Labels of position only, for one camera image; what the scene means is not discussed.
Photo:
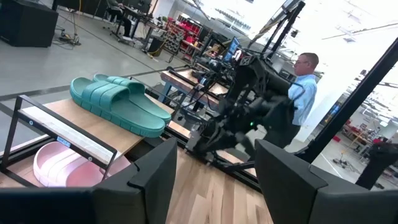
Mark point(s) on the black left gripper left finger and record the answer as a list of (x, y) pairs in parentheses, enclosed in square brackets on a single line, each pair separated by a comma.
[(149, 193)]

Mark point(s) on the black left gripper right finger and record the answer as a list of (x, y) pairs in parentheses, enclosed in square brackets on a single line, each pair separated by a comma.
[(286, 186)]

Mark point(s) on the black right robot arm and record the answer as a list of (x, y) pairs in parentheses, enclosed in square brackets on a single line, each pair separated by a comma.
[(255, 109)]

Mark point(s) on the person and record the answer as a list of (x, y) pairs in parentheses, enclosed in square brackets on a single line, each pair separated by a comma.
[(303, 96), (119, 15)]

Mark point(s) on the wood topped robot table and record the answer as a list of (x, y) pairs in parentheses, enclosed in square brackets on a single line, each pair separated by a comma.
[(186, 84)]

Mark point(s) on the blue lit computer screen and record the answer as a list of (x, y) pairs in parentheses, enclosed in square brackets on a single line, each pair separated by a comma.
[(231, 49)]

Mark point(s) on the red storage rack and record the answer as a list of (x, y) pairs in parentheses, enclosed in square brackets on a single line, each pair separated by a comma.
[(186, 34)]

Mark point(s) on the large black cabinet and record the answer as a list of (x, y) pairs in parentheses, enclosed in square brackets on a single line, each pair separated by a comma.
[(28, 21)]

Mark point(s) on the wooden shelf black metal frame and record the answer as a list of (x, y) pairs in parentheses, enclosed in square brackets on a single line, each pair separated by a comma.
[(87, 124)]

